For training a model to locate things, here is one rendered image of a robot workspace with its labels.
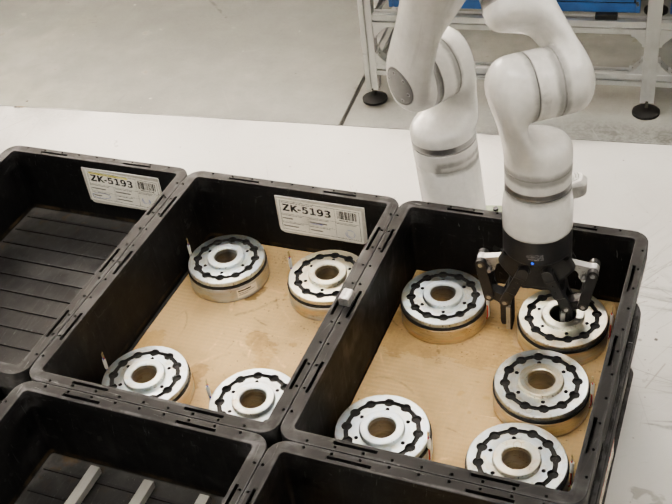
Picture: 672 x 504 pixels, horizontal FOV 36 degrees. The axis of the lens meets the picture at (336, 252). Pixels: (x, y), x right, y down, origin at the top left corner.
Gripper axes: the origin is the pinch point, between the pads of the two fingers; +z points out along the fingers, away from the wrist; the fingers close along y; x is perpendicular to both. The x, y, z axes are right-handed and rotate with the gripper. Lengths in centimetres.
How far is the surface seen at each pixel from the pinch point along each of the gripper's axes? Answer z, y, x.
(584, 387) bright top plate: -0.7, 6.6, -10.7
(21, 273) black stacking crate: 2, -70, 0
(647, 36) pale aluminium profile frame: 59, 5, 182
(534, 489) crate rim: -7.5, 4.1, -30.2
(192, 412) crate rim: -7.6, -30.6, -27.7
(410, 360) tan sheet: 2.4, -13.6, -7.1
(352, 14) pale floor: 84, -100, 240
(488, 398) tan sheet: 2.4, -3.7, -11.2
